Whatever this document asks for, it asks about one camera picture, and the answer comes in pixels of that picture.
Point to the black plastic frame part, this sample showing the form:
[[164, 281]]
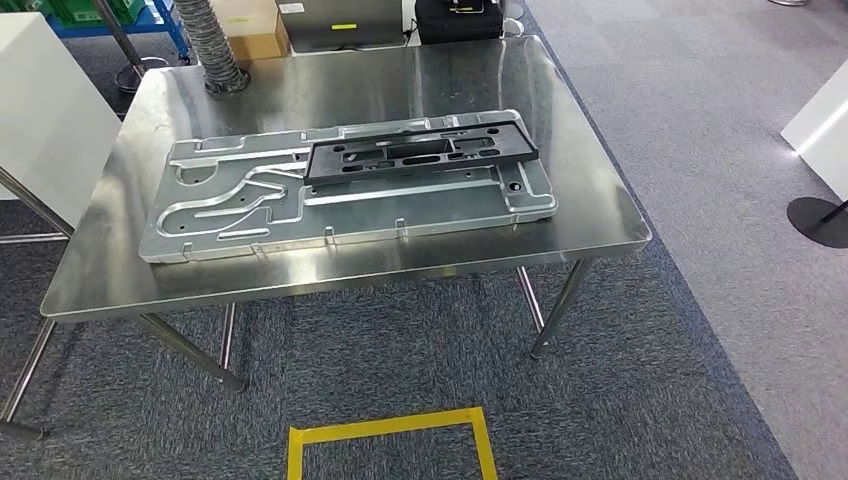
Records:
[[324, 162]]

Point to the stainless steel workbench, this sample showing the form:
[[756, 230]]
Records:
[[397, 79]]

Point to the stamped silver metal plate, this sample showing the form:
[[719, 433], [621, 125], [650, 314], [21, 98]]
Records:
[[397, 212]]

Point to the black equipment case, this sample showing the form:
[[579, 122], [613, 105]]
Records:
[[457, 30]]

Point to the grey steel cabinet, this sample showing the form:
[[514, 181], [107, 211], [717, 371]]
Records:
[[311, 26]]

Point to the brown cardboard box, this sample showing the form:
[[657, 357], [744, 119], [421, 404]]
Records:
[[255, 26]]

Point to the blue metal cart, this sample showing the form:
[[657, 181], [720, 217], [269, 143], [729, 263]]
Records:
[[169, 26]]

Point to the round metal stand base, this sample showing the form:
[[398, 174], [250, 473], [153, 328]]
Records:
[[132, 76]]

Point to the black round stand base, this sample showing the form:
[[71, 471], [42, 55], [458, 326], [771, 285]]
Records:
[[815, 222]]

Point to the white panel cabinet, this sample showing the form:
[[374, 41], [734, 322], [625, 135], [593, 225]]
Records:
[[46, 99]]

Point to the white partition panel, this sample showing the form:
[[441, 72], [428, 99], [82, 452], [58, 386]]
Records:
[[828, 132]]

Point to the green plastic crate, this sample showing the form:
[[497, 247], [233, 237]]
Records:
[[73, 10]]

